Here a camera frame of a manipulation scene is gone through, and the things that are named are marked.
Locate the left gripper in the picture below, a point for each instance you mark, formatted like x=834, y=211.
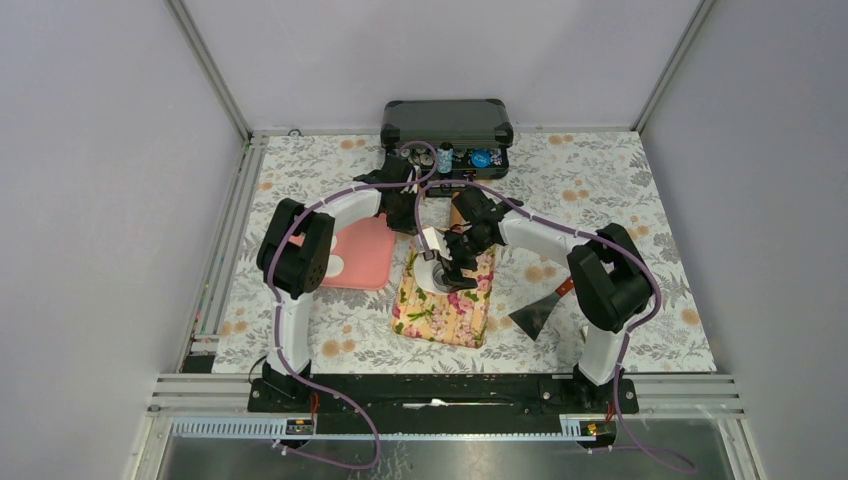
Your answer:
x=406, y=225

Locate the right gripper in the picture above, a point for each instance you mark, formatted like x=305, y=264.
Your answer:
x=452, y=274

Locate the white dough ball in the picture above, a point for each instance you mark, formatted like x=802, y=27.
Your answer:
x=426, y=273

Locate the floral yellow tray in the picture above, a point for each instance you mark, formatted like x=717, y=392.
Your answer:
x=457, y=319

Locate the wooden double-ended rolling pin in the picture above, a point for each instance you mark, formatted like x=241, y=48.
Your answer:
x=457, y=220

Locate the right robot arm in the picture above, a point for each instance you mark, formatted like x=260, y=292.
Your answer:
x=615, y=290

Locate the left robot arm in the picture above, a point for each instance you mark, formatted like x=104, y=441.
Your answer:
x=294, y=258

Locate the white dough wrapper lower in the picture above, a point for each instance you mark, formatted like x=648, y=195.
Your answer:
x=335, y=266

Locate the pink plastic tray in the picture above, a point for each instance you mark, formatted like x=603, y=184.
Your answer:
x=367, y=248

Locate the blue white chip stack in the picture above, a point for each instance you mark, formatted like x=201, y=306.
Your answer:
x=445, y=156

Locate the blue small blind button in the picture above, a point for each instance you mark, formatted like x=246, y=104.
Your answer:
x=480, y=158

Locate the black poker chip case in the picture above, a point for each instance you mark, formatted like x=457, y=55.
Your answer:
x=412, y=131

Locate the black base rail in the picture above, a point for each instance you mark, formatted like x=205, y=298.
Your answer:
x=431, y=404

